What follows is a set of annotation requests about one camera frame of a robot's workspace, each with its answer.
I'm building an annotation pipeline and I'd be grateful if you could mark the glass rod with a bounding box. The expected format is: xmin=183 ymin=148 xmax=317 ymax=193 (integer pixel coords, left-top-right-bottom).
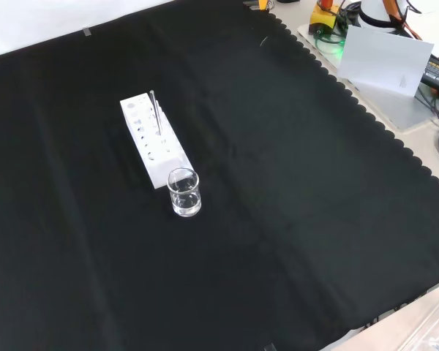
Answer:
xmin=149 ymin=89 xmax=164 ymax=137

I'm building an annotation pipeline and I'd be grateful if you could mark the white test tube rack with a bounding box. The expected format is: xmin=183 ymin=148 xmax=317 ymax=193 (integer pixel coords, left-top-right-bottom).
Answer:
xmin=119 ymin=93 xmax=190 ymax=190

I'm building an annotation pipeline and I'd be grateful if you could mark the small clear glass beaker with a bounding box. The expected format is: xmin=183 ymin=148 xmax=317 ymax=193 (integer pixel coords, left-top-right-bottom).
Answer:
xmin=166 ymin=167 xmax=203 ymax=218

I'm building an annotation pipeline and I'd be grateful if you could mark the black bench cloth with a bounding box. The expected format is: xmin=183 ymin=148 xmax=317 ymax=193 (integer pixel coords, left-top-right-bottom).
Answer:
xmin=0 ymin=0 xmax=439 ymax=351

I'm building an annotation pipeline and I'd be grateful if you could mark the hex key set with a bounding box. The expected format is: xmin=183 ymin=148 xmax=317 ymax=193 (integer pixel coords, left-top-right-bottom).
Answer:
xmin=243 ymin=0 xmax=275 ymax=11

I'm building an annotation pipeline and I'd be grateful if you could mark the yellow stop button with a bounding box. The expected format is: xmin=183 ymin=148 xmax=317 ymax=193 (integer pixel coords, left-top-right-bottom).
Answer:
xmin=308 ymin=0 xmax=340 ymax=36

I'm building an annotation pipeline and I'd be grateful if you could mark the pale white board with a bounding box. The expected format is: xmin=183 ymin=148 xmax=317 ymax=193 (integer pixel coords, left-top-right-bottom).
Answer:
xmin=337 ymin=24 xmax=435 ymax=98

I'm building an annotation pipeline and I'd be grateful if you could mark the clear plastic sheet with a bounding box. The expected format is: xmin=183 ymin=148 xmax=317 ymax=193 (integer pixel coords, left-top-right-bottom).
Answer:
xmin=397 ymin=292 xmax=439 ymax=351

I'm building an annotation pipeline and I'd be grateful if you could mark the green cable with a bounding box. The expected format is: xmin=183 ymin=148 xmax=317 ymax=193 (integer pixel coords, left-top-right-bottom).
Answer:
xmin=314 ymin=29 xmax=347 ymax=48

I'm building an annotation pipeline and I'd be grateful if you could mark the grey metal base plate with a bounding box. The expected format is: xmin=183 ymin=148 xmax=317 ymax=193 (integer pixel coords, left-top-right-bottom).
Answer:
xmin=296 ymin=22 xmax=439 ymax=131

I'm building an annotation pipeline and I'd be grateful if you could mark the orange cable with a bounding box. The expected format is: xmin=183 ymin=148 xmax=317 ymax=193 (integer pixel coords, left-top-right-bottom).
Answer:
xmin=382 ymin=0 xmax=424 ymax=41

